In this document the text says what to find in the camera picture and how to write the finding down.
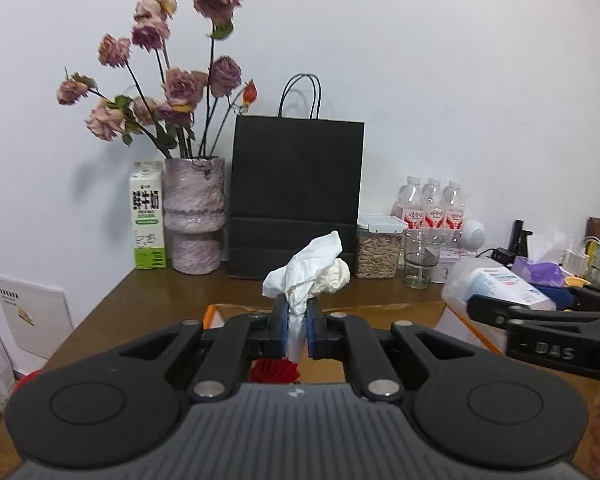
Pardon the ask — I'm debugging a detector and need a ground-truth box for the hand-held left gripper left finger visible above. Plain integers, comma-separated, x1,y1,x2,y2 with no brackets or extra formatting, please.
87,296,289,402

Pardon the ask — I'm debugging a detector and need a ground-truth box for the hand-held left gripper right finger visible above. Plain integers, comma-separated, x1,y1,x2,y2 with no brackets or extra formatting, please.
306,296,500,403

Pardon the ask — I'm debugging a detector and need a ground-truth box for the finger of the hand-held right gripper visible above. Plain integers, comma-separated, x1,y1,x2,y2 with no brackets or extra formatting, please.
467,294,600,328
534,285,600,311

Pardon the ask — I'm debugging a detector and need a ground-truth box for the white wet wipes pack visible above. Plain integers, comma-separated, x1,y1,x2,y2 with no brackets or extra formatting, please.
441,257,560,313

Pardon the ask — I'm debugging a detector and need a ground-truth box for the red rose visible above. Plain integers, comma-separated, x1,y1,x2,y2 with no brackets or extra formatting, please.
250,358,301,385

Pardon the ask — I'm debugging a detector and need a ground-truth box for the red cardboard box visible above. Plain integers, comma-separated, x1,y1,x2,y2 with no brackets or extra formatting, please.
202,301,508,386

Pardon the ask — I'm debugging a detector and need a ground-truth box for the wooden desktop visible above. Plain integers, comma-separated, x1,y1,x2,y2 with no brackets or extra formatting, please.
0,257,600,480

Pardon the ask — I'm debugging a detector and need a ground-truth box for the purple tissue box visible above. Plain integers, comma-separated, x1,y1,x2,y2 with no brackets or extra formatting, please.
510,231,565,286

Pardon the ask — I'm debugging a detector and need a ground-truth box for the white plug adapter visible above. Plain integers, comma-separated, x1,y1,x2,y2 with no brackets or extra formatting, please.
562,247,590,276

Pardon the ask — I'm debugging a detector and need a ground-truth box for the white plastic tub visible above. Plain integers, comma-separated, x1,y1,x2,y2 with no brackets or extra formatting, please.
430,247,463,283

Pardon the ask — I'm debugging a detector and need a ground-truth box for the black small box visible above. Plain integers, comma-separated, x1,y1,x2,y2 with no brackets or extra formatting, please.
511,219,533,256

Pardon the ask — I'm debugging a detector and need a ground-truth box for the white round speaker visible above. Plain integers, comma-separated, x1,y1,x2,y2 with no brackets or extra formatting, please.
460,219,486,252

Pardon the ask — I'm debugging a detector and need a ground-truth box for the clear glass cup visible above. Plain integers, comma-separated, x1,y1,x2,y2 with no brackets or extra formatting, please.
404,230,445,289

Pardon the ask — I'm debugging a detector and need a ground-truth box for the clear container of nuts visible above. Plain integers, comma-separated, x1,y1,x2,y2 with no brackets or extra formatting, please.
354,214,405,279

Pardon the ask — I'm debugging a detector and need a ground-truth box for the purple marbled vase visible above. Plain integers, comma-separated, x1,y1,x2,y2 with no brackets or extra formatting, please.
163,156,227,275

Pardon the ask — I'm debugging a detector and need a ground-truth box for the black paper bag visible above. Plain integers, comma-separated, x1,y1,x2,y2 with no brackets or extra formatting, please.
228,74,365,281

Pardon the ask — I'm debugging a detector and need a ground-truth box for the white green milk carton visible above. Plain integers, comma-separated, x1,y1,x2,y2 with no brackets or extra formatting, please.
130,161,168,270

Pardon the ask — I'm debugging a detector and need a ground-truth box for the dried pink rose bouquet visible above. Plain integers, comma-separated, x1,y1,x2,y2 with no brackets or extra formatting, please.
57,0,258,160

